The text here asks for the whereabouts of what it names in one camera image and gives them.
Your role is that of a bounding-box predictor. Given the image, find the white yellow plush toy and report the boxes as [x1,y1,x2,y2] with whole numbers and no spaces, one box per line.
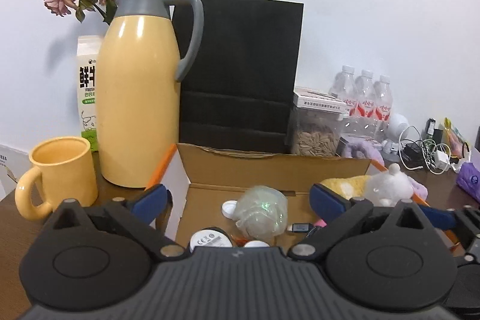
[320,163,428,207]

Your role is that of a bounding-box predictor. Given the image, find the iridescent plastic item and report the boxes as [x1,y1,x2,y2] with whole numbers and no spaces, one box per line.
[233,185,288,241]

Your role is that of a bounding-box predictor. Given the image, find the white round charger disc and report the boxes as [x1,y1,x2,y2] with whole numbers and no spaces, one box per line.
[189,227,233,253]

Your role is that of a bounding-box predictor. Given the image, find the black usb adapter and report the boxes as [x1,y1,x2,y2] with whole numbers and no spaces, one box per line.
[286,223,315,235]

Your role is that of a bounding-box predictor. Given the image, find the purple tissue pack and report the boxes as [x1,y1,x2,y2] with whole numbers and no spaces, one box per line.
[456,163,480,203]

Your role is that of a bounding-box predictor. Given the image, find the purple fluffy headband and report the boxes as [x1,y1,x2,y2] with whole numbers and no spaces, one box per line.
[340,140,385,166]

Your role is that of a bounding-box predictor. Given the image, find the white usb charger plug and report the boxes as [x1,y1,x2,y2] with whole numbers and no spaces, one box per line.
[433,150,450,170]

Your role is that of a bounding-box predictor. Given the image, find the red orange cardboard box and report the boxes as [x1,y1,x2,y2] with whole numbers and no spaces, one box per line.
[147,144,384,246]

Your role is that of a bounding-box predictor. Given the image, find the colourful snack packet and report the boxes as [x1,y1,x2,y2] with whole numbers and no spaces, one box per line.
[443,118,470,158]

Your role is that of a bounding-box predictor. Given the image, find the small white cap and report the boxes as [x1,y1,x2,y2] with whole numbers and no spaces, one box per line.
[221,200,238,220]

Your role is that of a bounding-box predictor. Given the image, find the clear seed container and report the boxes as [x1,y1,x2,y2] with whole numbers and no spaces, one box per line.
[289,107,343,157]

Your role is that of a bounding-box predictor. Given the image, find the small white desk fan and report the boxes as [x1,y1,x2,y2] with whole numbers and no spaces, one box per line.
[381,113,410,163]

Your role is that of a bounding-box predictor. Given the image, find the yellow mug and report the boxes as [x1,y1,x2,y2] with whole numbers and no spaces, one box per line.
[15,136,98,221]

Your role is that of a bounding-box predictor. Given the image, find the white flat box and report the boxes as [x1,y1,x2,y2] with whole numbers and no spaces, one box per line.
[293,87,347,115]

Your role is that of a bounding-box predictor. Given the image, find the right water bottle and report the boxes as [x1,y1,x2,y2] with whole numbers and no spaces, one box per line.
[373,75,393,142]

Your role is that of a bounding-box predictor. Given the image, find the water bottle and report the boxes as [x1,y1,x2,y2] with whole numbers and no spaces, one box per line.
[355,70,376,137]
[329,65,358,116]
[373,75,393,142]

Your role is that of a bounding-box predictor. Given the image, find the left water bottle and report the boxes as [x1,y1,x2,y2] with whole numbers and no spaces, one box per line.
[329,65,358,116]

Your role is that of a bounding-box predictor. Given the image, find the middle water bottle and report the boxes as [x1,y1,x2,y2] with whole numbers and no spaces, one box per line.
[355,70,376,137]

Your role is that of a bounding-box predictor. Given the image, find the yellow thermos jug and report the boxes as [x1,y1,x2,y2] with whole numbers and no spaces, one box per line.
[95,0,204,188]

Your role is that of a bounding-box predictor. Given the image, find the milk carton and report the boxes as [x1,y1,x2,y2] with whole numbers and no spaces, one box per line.
[76,36,103,152]

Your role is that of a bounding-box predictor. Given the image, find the tangled white cables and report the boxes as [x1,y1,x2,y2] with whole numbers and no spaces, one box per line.
[397,124,462,176]

